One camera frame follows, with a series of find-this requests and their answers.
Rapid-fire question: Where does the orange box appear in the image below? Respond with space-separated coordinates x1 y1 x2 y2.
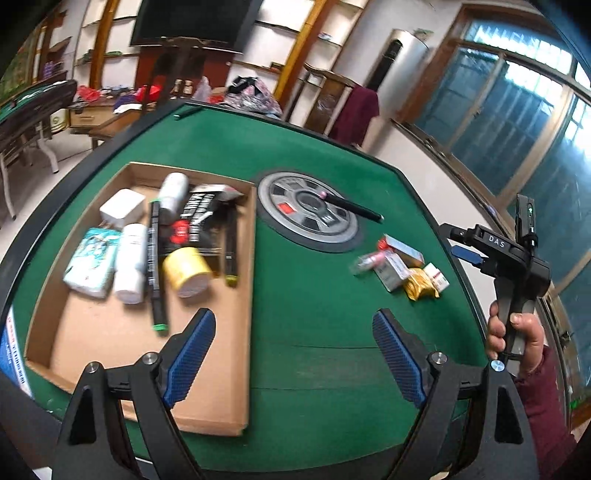
379 234 426 267

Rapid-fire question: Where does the low wooden table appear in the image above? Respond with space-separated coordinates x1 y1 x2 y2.
69 97 155 148

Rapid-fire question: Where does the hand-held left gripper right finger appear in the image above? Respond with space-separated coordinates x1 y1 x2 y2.
372 308 541 480

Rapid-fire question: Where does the shallow cardboard box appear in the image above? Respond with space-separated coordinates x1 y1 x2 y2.
23 161 257 437

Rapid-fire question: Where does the person's right forearm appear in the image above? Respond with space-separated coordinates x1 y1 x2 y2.
512 346 583 480

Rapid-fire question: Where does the window with wooden frame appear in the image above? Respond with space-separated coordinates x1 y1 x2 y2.
397 4 591 301

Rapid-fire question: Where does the blue white printed sheet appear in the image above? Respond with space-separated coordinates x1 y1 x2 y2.
0 305 35 398

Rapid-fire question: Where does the teal tissue packet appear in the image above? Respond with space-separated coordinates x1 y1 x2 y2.
62 227 122 298

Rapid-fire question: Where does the dark mahjong table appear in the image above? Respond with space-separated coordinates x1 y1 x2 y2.
0 79 78 220

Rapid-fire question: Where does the flower wall poster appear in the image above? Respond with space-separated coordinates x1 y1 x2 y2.
0 28 42 97

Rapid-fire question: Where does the round table centre panel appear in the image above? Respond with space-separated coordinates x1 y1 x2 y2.
256 170 365 254

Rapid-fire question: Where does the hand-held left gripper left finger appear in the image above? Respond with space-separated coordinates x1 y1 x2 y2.
51 307 218 480

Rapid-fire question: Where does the slender white bottle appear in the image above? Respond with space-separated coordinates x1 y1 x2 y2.
113 223 148 304

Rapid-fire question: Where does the gold foil packet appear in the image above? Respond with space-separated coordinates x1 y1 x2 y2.
402 267 441 302

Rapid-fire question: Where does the floral bag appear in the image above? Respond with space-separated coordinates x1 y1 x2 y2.
226 76 283 118

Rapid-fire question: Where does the yellow round jar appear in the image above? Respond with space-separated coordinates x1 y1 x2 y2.
163 247 214 298

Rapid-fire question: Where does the wooden wall shelving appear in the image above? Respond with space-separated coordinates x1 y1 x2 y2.
41 0 370 93

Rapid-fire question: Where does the white charger adapter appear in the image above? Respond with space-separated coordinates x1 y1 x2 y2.
99 188 146 230

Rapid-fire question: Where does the maroon garment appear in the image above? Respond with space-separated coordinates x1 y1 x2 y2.
330 85 380 147

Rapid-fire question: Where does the black printed packet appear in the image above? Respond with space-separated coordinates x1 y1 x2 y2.
159 184 247 257

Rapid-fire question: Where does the standing air conditioner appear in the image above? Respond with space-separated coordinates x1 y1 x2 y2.
365 28 432 125

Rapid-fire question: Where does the black marker green cap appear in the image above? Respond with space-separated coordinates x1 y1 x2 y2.
148 199 171 334

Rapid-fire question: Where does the small white red box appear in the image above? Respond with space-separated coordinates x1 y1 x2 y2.
424 262 450 292

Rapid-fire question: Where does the thin black pen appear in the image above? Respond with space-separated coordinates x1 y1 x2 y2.
318 190 385 223

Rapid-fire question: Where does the small pink bottle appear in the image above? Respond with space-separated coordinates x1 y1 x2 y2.
352 251 393 277

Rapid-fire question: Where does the black television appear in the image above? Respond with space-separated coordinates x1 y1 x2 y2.
129 0 264 54

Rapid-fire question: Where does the person's right hand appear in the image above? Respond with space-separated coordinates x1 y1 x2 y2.
486 300 548 384

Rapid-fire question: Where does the white plastic bag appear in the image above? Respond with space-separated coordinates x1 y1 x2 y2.
191 76 215 102

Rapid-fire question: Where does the black marker yellow end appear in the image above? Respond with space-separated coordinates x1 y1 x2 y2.
224 205 240 288

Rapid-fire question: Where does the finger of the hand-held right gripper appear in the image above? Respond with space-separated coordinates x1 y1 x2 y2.
438 223 476 243
450 244 485 269

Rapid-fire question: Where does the wide white bottle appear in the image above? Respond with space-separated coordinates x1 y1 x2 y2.
157 172 190 222

